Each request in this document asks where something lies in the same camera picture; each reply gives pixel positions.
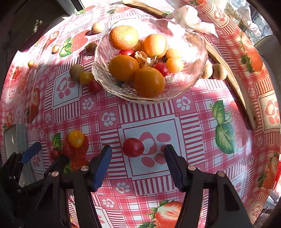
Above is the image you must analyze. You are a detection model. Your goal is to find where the green brown kiwi fruit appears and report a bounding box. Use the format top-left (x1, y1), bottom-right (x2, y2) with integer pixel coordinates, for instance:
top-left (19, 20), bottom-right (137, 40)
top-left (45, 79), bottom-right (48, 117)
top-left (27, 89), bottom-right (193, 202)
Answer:
top-left (69, 64), bottom-right (84, 82)

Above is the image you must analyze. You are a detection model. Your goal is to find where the white shallow tray box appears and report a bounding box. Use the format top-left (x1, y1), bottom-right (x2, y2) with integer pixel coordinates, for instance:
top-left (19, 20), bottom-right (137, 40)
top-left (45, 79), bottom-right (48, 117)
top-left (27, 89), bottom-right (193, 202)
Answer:
top-left (3, 124), bottom-right (35, 187)

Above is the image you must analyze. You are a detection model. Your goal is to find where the white crumpled tissue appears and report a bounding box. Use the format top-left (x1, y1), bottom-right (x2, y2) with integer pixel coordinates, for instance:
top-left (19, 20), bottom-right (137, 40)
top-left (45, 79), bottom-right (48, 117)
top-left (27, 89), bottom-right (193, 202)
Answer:
top-left (166, 5), bottom-right (218, 38)

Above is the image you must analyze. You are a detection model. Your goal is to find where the red cherry tomato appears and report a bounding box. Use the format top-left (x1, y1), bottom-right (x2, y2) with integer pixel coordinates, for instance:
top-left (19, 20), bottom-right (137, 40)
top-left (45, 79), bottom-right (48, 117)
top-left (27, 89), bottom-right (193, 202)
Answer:
top-left (50, 148), bottom-right (61, 160)
top-left (62, 143), bottom-right (74, 158)
top-left (122, 138), bottom-right (144, 158)

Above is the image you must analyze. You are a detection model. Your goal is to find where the clear glass fruit bowl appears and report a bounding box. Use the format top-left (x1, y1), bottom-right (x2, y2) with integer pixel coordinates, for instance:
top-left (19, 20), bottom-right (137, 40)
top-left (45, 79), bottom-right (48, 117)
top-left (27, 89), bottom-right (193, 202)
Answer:
top-left (91, 15), bottom-right (209, 105)

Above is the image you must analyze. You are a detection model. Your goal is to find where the yellow cherry tomato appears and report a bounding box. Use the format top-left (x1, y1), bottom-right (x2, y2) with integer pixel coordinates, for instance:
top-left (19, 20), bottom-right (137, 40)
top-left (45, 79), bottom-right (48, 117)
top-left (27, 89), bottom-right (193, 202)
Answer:
top-left (68, 130), bottom-right (85, 148)

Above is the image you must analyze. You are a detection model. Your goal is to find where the pink strawberry tablecloth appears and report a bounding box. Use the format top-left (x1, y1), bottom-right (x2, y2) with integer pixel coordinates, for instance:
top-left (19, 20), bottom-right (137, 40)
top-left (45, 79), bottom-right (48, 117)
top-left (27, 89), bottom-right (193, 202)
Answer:
top-left (1, 1), bottom-right (280, 227)

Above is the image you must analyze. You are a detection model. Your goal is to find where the orange textured fruit in bowl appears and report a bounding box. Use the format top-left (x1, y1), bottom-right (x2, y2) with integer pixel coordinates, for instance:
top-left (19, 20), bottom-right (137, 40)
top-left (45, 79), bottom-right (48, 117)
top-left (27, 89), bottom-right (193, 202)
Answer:
top-left (109, 25), bottom-right (139, 50)

